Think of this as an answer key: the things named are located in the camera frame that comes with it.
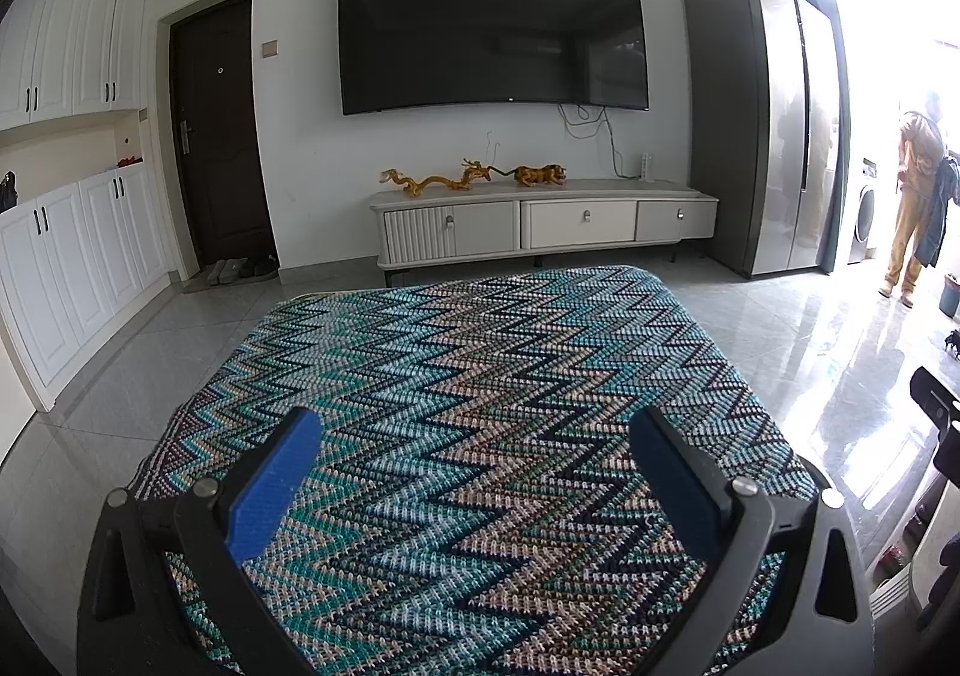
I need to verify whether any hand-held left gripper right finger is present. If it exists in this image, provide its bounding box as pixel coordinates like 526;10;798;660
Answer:
628;407;878;676

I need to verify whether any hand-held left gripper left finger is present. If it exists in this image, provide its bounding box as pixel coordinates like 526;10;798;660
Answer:
75;407;323;676

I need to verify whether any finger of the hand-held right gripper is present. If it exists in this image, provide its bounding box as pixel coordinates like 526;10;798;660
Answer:
909;364;960;474

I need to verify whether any beige coffee table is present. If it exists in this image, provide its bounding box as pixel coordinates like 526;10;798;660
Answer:
866;466;960;647

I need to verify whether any zigzag knitted blanket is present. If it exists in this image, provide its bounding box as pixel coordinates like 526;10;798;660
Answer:
124;265;833;676

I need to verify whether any white washing machine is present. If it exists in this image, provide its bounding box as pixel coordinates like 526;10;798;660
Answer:
847;157;882;266

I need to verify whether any white television cabinet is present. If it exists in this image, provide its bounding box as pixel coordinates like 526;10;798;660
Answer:
367;179;719;287

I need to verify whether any white base cupboard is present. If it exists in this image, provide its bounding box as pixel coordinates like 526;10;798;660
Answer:
0;161;172;414

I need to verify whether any golden tiger figurine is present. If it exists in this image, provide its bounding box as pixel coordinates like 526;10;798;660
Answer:
512;163;569;188

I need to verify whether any golden dragon figurine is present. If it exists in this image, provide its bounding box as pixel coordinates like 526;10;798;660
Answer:
379;158;511;195

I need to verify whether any dark brown door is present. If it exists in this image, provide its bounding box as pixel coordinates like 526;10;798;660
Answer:
169;0;280;276

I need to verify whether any grey double door refrigerator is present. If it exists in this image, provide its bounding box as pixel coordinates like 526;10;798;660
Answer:
682;0;845;279

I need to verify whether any thin television cable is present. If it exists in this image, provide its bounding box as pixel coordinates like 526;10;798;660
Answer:
556;104;627;180

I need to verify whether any black wall television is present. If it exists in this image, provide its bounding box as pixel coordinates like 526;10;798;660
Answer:
337;0;650;116

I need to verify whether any white wall cupboard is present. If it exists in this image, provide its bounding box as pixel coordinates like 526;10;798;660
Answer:
0;0;149;133

